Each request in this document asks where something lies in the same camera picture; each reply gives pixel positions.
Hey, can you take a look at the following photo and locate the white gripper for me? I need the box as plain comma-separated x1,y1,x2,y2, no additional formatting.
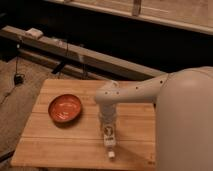
99,104,117,124

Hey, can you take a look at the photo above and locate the orange ceramic bowl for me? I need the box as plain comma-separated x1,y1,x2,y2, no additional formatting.
48,94,82,123

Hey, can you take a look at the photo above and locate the small white block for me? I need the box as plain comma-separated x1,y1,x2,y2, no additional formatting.
25,28,43,38

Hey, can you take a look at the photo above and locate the long wooden beam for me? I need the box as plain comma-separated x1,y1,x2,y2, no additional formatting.
0,26,164,80

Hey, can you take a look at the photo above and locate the wooden board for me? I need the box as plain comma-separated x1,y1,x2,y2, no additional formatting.
11,79,155,171

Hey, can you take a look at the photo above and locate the white plastic bottle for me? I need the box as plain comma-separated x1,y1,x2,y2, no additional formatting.
102,124,116,159

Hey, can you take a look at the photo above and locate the black cable with plug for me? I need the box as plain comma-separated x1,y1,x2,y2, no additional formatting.
13,35,25,86

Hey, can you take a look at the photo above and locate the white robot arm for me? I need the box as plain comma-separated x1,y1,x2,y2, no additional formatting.
95,66,213,171

